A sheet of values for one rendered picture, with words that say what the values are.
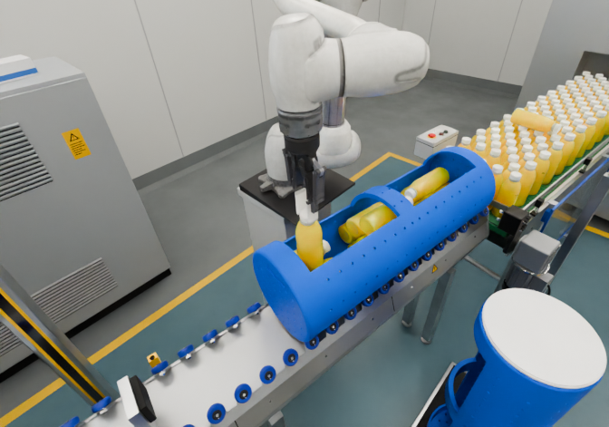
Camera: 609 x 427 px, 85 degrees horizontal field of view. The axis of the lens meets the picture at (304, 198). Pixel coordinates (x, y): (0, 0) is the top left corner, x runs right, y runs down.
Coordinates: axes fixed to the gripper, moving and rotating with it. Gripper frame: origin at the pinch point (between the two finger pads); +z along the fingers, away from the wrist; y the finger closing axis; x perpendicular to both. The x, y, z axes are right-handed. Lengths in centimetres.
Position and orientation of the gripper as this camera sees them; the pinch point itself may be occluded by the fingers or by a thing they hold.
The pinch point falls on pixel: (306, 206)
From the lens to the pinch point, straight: 81.2
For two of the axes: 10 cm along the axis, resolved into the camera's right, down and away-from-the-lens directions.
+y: 6.0, 4.6, -6.5
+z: 0.6, 7.9, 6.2
